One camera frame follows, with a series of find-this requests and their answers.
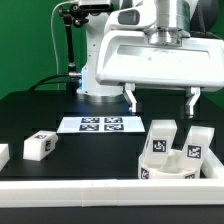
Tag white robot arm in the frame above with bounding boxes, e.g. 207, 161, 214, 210
78, 0, 224, 117

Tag white round stool seat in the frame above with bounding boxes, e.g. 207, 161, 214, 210
138, 149, 200, 179

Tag white U-shaped fence wall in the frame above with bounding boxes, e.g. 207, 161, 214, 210
0, 151, 224, 208

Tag white sheet with tags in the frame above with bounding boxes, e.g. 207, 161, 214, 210
57, 116, 145, 134

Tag camera on stand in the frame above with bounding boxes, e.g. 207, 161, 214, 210
78, 0, 113, 14

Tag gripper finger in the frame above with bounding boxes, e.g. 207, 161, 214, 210
183, 87, 201, 119
123, 83, 141, 115

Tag white cable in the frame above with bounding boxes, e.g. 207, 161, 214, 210
50, 0, 80, 92

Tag black cables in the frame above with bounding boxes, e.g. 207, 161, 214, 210
27, 73, 83, 92

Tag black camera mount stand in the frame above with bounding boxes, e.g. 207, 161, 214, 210
59, 4, 88, 92

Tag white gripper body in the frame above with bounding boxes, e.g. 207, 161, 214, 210
96, 8, 224, 91

